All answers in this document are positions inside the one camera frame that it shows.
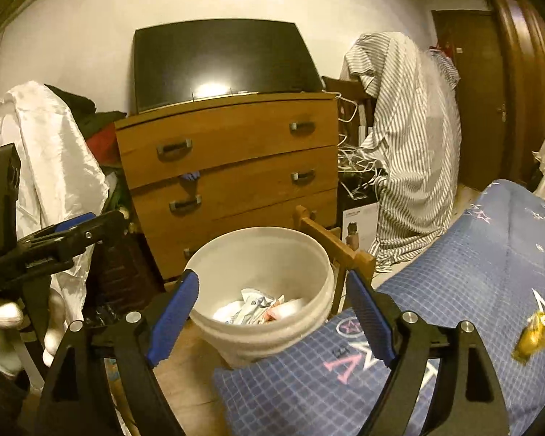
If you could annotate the black flat monitor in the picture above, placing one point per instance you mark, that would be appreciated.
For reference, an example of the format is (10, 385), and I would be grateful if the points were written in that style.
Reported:
(193, 60)

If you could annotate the striped grey white shirt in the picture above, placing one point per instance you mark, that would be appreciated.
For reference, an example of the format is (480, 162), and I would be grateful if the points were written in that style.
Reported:
(416, 135)

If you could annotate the brown wooden wardrobe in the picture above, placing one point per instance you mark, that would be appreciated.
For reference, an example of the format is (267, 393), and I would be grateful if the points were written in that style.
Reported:
(521, 31)

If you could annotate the blue checked bed sheet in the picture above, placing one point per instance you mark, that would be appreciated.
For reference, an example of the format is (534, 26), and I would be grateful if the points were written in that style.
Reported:
(488, 269)

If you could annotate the white shiny garment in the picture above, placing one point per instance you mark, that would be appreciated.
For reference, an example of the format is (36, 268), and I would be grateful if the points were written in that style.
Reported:
(60, 179)

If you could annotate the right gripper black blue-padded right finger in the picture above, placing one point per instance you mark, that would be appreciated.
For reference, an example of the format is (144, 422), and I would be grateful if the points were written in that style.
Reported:
(467, 398)

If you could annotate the dark wooden door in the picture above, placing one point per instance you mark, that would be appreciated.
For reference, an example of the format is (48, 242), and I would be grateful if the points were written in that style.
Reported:
(471, 39)

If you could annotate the white cardboard product box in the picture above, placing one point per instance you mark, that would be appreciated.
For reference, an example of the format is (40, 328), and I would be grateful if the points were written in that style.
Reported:
(359, 229)

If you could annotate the white gloved left hand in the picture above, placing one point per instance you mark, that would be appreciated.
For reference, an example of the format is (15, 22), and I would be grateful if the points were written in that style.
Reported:
(12, 319)

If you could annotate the yellow candy wrapper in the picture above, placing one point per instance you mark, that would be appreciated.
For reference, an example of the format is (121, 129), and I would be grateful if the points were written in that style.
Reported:
(531, 340)

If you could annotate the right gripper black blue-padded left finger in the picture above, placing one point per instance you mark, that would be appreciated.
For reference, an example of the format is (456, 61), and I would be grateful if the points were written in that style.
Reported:
(77, 398)

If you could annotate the white plastic trash bucket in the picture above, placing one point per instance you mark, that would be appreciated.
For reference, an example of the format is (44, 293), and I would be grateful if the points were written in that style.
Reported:
(274, 261)

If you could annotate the wooden chest of drawers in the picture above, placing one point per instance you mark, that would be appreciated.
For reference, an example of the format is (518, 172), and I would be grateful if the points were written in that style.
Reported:
(196, 171)

